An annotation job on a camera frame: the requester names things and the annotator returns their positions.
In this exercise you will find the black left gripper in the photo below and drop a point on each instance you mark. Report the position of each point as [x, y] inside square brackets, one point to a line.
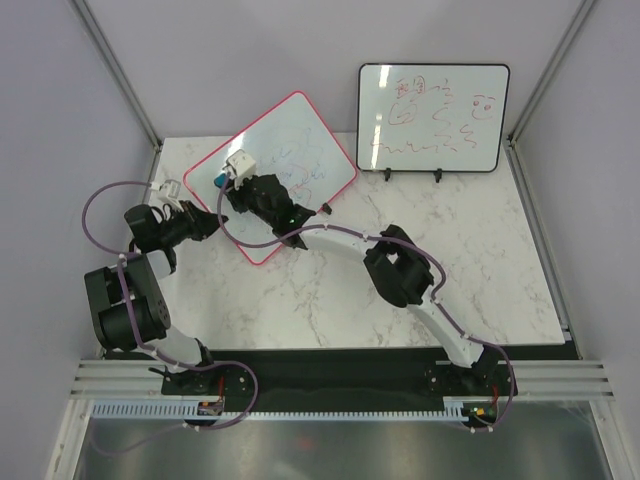
[189, 220]

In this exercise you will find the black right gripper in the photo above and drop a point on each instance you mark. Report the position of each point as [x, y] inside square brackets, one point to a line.
[235, 195]

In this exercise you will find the blue whiteboard eraser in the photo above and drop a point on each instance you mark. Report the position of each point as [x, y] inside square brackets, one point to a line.
[220, 180]

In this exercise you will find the pink framed whiteboard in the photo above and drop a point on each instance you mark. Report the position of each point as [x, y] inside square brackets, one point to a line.
[291, 141]

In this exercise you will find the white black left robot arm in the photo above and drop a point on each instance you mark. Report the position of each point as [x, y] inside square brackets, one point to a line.
[128, 310]

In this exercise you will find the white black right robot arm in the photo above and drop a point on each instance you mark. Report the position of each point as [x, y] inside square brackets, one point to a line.
[403, 275]

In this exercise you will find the black framed whiteboard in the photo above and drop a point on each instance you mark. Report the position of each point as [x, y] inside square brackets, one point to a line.
[431, 117]

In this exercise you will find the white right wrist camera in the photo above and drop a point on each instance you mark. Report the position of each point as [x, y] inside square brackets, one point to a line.
[240, 166]

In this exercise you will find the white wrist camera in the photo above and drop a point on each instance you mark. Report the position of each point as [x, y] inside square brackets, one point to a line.
[167, 192]
[240, 166]

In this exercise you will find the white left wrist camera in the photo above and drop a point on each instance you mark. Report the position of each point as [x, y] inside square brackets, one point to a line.
[167, 192]

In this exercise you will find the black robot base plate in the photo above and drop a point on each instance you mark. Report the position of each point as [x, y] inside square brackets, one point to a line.
[247, 359]

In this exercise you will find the white slotted cable duct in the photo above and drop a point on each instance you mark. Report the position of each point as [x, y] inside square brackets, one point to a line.
[193, 410]

